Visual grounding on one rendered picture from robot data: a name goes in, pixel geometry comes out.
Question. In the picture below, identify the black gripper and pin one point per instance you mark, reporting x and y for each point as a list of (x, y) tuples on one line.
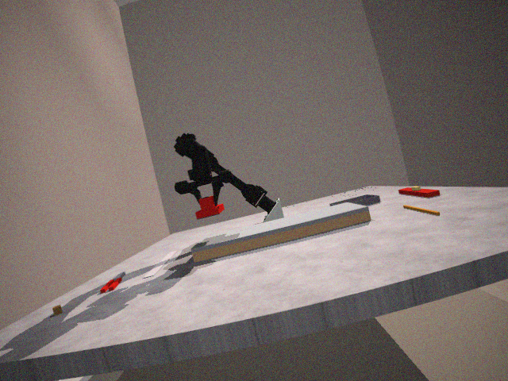
[(185, 187)]

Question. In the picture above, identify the small brown cube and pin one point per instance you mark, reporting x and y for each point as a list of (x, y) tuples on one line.
[(57, 310)]

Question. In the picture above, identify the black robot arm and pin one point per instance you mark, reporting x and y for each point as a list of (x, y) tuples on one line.
[(188, 146)]

